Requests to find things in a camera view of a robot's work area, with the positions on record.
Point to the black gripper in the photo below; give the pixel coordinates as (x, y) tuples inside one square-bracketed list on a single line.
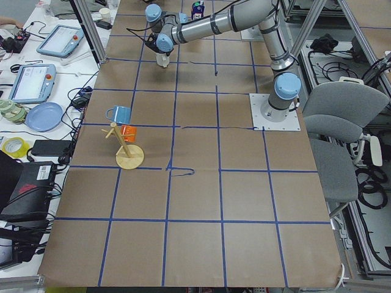
[(154, 48)]

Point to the white grey mug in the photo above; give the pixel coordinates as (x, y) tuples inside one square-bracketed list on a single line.
[(163, 59)]

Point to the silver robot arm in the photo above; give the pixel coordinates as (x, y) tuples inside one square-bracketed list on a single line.
[(169, 29)]

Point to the white paper cup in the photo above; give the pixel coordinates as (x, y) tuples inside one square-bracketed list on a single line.
[(105, 14)]

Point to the light blue mug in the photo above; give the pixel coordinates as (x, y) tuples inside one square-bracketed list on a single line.
[(119, 114)]

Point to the upper blue teach pendant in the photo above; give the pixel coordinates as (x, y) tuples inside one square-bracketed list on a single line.
[(61, 42)]

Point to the blue teach pendant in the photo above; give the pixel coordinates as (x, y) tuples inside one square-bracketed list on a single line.
[(61, 42), (33, 84)]

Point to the orange mug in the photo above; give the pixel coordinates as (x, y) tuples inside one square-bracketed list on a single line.
[(128, 133)]

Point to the wooden mug tree stand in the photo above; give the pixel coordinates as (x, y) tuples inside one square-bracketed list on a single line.
[(129, 156)]

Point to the lower blue teach pendant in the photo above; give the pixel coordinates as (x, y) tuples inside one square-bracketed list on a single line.
[(33, 84)]

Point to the light blue plate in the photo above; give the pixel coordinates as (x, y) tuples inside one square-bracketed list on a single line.
[(44, 117)]

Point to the black power adapter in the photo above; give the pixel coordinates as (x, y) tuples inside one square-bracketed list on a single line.
[(50, 147)]

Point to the green tape rolls stack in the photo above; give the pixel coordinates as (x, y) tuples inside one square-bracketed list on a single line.
[(13, 112)]

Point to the yellow tape roll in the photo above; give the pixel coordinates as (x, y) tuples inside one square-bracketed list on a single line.
[(15, 147)]

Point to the grey office chair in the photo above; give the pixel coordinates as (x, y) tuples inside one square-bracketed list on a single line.
[(340, 110)]

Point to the black computer box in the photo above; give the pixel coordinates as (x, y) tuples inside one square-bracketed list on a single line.
[(25, 188)]

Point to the aluminium frame post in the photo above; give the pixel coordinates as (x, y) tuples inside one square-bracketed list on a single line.
[(88, 26)]

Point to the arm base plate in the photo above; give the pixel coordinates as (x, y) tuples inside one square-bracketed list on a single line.
[(266, 118), (252, 34)]

